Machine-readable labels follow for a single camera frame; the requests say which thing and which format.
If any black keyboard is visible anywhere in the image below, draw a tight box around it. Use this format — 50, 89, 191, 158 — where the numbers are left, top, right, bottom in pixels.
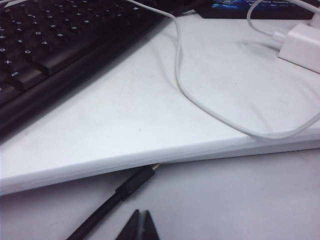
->
0, 0, 176, 146

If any white charger block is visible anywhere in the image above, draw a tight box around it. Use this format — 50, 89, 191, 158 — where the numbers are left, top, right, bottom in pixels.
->
276, 23, 320, 75

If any black cable with gold plug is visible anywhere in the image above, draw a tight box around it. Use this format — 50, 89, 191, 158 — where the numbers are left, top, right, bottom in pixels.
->
66, 163, 161, 240

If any white desk riser board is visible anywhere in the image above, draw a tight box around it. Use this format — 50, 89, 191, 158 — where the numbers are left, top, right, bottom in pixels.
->
0, 7, 320, 197

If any thin white charging cable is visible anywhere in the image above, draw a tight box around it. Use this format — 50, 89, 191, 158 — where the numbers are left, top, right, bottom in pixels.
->
124, 0, 320, 141

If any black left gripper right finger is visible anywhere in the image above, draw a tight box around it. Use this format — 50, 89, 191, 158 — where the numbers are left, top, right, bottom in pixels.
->
141, 210, 161, 240

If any white cable with grey plug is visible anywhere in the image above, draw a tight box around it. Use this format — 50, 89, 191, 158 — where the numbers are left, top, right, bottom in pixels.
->
291, 0, 320, 14

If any black monitor stand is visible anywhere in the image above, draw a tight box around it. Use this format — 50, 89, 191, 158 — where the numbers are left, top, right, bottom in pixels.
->
172, 0, 316, 20

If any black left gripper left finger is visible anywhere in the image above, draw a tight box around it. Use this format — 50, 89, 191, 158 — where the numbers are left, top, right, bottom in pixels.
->
113, 209, 140, 240

